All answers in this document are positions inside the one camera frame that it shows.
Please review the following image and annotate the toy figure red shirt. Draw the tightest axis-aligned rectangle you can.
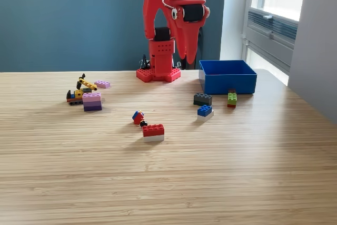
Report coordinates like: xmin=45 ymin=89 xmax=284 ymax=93
xmin=132 ymin=111 xmax=148 ymax=128

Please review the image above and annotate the blue plastic bin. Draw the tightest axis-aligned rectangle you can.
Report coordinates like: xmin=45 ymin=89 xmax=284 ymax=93
xmin=199 ymin=60 xmax=257 ymax=95

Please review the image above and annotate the dark grey brick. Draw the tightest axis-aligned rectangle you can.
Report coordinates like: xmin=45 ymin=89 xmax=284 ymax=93
xmin=193 ymin=93 xmax=213 ymax=106

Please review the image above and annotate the green and red brick stack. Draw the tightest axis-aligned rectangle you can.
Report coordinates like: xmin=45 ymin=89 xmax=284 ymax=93
xmin=227 ymin=89 xmax=237 ymax=109

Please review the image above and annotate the blue and white brick stack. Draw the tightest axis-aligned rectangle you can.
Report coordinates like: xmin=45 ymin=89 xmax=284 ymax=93
xmin=196 ymin=105 xmax=214 ymax=122

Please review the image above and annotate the grey louvered window unit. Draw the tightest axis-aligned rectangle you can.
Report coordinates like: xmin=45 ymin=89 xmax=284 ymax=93
xmin=246 ymin=8 xmax=299 ymax=50

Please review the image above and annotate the flat pink brick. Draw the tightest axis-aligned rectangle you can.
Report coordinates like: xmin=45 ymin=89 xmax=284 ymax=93
xmin=94 ymin=80 xmax=111 ymax=89

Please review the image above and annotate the red and white brick stack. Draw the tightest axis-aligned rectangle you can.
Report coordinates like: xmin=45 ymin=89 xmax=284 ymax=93
xmin=142 ymin=124 xmax=165 ymax=143

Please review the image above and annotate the pink and purple brick stack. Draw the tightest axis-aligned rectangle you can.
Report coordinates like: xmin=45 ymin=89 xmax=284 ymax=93
xmin=82 ymin=92 xmax=103 ymax=112

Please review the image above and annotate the small yellow toy digger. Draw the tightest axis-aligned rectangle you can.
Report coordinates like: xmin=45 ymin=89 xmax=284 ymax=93
xmin=65 ymin=73 xmax=98 ymax=105

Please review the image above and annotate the black cable clump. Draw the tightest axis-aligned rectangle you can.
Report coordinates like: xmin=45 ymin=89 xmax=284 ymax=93
xmin=138 ymin=54 xmax=151 ymax=70

